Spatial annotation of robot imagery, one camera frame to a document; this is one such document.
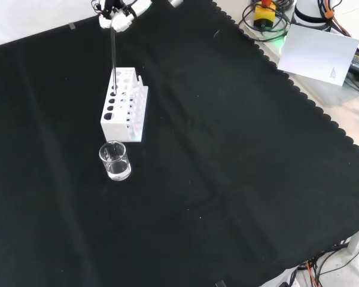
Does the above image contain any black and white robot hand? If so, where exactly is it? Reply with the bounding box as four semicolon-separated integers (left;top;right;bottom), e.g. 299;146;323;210
92;0;152;32

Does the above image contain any clear glass rod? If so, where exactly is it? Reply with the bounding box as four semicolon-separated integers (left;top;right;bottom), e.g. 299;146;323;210
110;28;118;95

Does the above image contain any yellow stop button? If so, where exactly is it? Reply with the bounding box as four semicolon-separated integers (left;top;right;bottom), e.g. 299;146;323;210
252;0;278;29

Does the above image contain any clear glass beaker with water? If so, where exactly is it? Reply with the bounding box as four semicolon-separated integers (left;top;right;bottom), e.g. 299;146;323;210
98;141;132;182

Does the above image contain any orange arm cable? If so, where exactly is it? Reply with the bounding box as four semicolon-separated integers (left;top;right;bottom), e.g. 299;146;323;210
322;8;352;38

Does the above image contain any black bench cloth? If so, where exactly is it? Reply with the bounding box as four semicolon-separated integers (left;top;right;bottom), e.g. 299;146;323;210
0;0;359;287

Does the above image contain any black and orange cable tangle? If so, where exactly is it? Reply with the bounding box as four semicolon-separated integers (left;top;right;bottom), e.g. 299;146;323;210
296;239;359;287

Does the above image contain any pale board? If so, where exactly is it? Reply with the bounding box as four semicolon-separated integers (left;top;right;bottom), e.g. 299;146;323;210
277;24;359;88

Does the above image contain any white test tube rack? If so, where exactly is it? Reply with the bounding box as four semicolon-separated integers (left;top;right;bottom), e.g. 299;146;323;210
100;67;149;143

